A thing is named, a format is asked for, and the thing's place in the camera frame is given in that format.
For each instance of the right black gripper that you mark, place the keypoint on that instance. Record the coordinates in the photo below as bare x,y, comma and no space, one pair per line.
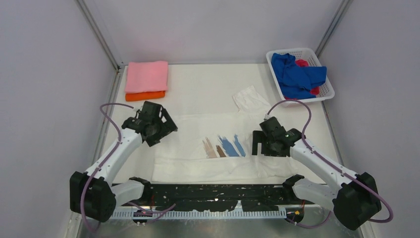
258,137

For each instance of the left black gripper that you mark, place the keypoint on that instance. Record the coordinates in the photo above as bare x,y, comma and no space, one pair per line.
167,127

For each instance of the white printed t shirt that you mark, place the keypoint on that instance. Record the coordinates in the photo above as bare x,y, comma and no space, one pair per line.
218,147

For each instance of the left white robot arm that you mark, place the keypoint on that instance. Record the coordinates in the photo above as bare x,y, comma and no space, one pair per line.
92,193

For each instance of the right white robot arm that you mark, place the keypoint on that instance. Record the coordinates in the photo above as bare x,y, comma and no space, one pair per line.
353,198

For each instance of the folded orange t shirt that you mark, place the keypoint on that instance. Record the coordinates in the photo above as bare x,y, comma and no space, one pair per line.
134,97

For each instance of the folded pink t shirt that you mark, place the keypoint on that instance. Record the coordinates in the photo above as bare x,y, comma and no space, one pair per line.
146,77

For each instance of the blue t shirt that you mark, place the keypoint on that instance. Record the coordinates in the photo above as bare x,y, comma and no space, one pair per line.
278,63

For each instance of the red t shirt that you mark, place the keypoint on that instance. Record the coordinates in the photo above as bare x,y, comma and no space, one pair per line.
303,63

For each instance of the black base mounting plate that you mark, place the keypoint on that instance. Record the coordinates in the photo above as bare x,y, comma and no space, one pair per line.
217,197

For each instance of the white slotted cable duct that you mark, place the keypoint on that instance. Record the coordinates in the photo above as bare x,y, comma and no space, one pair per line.
128,214

